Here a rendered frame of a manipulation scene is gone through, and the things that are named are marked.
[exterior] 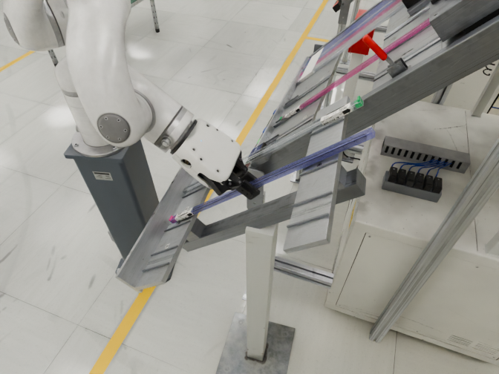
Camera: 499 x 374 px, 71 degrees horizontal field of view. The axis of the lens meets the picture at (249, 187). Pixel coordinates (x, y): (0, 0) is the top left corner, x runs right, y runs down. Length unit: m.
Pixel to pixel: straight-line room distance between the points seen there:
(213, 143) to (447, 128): 1.03
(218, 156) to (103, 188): 0.70
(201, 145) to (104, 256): 1.24
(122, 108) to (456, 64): 0.56
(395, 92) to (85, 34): 0.55
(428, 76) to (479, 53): 0.08
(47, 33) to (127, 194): 0.54
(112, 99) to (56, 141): 2.00
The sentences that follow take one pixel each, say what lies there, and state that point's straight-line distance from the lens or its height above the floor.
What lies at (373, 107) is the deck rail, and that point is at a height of 0.98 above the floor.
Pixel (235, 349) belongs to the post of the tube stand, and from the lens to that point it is 1.46.
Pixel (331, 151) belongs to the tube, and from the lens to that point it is 0.56.
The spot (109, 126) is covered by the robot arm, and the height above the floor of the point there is 1.10.
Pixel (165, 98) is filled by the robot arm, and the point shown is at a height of 1.08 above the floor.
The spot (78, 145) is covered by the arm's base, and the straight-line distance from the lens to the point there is 1.18.
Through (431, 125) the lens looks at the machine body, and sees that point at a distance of 1.46.
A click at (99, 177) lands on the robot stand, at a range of 1.22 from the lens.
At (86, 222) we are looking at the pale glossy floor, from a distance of 1.94.
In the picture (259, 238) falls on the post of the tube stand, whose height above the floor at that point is 0.79.
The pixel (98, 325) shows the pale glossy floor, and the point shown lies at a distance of 1.62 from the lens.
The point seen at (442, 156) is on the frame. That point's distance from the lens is 1.25.
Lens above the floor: 1.40
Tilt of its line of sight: 47 degrees down
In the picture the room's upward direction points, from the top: straight up
